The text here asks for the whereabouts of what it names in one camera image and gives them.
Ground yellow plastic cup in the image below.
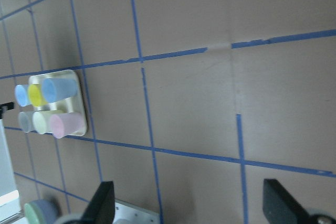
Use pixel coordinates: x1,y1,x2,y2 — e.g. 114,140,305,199
28,83,48,107

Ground pink plastic cup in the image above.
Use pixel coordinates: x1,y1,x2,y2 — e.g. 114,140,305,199
49,112,85,139

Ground stacked green blue bowls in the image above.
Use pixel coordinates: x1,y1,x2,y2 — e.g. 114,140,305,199
24,199,59,224

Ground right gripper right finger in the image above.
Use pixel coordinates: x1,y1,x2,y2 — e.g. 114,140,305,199
262,179,309,224

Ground light blue plastic cup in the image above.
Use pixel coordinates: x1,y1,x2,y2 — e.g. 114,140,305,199
14,84,31,107

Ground cream plastic tray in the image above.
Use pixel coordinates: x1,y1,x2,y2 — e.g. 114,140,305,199
28,70,87,136

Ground grey plastic cup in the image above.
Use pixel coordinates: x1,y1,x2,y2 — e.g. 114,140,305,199
18,111,35,133

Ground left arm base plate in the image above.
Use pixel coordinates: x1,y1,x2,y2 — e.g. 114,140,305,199
113,199,161,224

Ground pale green plastic cup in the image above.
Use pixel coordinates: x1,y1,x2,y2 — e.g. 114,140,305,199
32,110,63,134

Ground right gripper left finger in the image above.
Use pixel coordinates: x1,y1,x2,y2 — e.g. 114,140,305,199
80,181,115,224

